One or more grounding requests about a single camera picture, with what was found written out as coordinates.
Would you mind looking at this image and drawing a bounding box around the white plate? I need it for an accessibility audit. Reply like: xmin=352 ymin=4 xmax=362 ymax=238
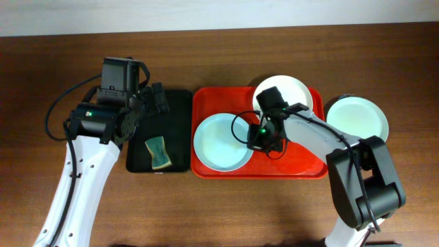
xmin=252 ymin=75 xmax=313 ymax=110

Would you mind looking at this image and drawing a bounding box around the light blue plate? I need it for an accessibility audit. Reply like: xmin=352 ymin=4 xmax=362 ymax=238
xmin=193 ymin=113 xmax=253 ymax=172

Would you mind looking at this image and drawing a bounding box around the pale green plate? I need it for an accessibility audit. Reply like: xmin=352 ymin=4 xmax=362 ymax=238
xmin=325 ymin=95 xmax=390 ymax=142

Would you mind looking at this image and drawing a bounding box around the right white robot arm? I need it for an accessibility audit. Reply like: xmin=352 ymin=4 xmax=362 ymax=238
xmin=250 ymin=100 xmax=406 ymax=246

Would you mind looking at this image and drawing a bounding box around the black rectangular tray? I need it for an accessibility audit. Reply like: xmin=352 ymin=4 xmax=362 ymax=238
xmin=126 ymin=89 xmax=193 ymax=173

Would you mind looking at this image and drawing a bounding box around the green yellow sponge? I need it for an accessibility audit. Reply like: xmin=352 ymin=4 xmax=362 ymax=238
xmin=145 ymin=136 xmax=172 ymax=170

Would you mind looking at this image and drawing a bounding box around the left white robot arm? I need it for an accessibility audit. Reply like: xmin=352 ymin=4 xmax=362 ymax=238
xmin=34 ymin=82 xmax=169 ymax=246

